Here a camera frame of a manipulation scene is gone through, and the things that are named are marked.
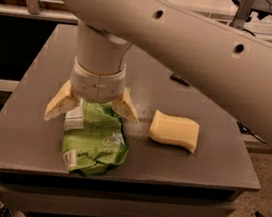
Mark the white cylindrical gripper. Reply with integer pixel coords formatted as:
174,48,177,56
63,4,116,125
44,59,139,124

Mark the green rice chip bag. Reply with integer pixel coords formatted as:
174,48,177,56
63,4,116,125
61,100,129,176

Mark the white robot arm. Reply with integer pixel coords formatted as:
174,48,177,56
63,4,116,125
62,0,272,146

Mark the black snack bar wrapper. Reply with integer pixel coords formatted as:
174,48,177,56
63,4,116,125
170,73,190,87

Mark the yellow wavy sponge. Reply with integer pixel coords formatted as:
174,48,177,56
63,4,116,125
148,110,200,154

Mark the grey drawer cabinet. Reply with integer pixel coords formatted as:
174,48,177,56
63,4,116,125
0,157,245,217

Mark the black monitor stand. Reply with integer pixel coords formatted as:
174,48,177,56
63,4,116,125
231,0,272,20

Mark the black cable at right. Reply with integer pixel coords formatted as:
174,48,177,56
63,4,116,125
234,121,271,145

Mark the right metal shelf bracket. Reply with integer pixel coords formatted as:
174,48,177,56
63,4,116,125
230,0,256,30

